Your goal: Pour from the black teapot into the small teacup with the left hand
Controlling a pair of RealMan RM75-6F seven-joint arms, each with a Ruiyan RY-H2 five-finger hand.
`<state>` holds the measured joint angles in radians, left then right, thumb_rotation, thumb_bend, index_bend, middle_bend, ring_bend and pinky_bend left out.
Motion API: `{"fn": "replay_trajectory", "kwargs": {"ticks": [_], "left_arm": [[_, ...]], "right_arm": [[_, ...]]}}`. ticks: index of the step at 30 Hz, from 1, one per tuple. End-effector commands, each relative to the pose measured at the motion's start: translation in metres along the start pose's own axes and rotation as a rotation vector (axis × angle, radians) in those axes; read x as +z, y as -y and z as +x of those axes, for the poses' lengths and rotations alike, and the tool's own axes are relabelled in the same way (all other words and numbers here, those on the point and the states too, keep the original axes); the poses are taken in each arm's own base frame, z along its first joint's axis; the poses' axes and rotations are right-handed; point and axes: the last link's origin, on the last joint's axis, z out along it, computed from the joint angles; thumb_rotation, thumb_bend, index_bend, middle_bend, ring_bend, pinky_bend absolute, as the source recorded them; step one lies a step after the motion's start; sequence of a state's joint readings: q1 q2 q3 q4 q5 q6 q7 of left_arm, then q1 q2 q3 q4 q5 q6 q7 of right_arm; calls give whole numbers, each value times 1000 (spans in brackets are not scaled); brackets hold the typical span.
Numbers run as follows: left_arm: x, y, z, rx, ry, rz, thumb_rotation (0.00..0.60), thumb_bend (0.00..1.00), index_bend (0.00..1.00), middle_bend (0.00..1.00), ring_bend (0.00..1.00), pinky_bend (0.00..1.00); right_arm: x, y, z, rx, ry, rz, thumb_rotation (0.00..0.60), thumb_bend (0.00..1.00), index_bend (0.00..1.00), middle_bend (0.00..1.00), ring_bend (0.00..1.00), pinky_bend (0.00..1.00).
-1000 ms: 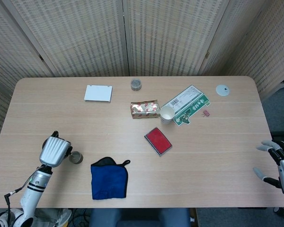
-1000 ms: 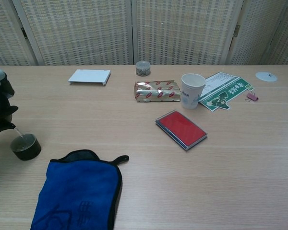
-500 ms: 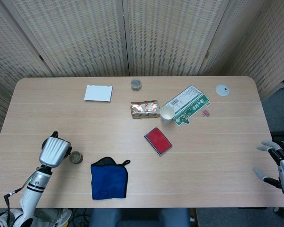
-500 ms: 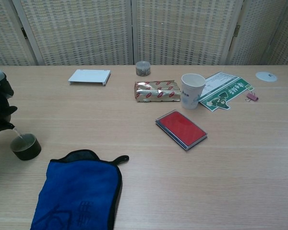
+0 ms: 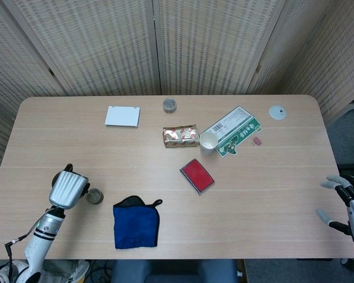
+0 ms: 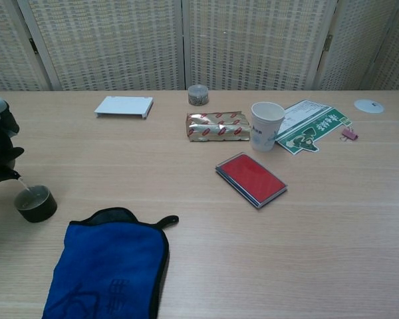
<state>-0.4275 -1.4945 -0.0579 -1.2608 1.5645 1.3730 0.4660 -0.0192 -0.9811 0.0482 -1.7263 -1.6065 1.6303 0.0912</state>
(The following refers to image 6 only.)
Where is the pink binder clip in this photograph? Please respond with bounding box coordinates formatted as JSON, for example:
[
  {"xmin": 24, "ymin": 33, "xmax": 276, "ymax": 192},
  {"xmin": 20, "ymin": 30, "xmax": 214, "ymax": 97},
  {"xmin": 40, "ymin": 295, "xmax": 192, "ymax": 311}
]
[{"xmin": 340, "ymin": 127, "xmax": 359, "ymax": 142}]

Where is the woven folding screen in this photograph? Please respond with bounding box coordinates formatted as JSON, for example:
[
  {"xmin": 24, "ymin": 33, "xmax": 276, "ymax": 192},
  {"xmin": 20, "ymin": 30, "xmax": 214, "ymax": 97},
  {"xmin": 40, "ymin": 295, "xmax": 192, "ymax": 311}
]
[{"xmin": 0, "ymin": 0, "xmax": 399, "ymax": 94}]

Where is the red stamp pad case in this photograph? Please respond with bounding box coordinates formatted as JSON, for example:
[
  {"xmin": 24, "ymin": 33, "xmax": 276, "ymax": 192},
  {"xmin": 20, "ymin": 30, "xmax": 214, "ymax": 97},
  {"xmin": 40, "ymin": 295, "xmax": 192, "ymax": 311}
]
[{"xmin": 215, "ymin": 152, "xmax": 289, "ymax": 211}]

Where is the white paper cup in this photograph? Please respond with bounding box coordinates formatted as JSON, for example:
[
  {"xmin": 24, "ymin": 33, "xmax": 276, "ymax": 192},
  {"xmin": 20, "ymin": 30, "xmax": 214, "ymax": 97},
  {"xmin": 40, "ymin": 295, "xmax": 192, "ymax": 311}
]
[{"xmin": 251, "ymin": 102, "xmax": 286, "ymax": 153}]

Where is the small round clear jar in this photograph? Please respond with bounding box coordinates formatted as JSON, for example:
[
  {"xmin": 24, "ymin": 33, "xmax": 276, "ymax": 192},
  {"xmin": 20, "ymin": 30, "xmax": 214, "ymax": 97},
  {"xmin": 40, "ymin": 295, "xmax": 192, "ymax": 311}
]
[{"xmin": 188, "ymin": 84, "xmax": 209, "ymax": 106}]

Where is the white round table grommet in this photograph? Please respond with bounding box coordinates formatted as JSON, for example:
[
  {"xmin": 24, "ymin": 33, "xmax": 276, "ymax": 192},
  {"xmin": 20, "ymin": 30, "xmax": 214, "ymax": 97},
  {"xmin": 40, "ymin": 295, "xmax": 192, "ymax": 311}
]
[{"xmin": 354, "ymin": 98, "xmax": 386, "ymax": 114}]

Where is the green white flattened carton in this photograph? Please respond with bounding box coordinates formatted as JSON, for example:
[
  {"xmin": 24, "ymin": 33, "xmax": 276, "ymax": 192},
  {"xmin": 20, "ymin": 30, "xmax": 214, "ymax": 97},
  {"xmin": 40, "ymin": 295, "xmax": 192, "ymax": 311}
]
[{"xmin": 275, "ymin": 98, "xmax": 355, "ymax": 156}]

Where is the dark green tea cup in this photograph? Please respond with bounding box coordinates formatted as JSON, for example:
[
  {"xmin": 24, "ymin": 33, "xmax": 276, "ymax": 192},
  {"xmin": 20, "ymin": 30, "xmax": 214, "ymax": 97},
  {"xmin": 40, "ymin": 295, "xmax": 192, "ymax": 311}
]
[{"xmin": 13, "ymin": 185, "xmax": 58, "ymax": 223}]

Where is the blue cloth with black trim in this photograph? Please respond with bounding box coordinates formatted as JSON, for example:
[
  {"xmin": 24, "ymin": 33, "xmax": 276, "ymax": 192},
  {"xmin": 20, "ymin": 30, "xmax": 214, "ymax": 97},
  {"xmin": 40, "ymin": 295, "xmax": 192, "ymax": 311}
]
[{"xmin": 41, "ymin": 207, "xmax": 180, "ymax": 319}]

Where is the gold snack package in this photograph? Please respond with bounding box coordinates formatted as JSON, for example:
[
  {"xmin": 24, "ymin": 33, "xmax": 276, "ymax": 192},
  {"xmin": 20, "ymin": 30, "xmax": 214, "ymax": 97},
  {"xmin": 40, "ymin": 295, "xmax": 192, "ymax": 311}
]
[{"xmin": 186, "ymin": 111, "xmax": 251, "ymax": 143}]

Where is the white flat plastic box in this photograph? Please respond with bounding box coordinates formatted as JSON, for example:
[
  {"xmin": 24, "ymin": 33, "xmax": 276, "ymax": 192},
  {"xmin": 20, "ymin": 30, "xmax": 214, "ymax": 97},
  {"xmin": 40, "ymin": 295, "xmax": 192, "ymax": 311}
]
[{"xmin": 94, "ymin": 96, "xmax": 154, "ymax": 120}]

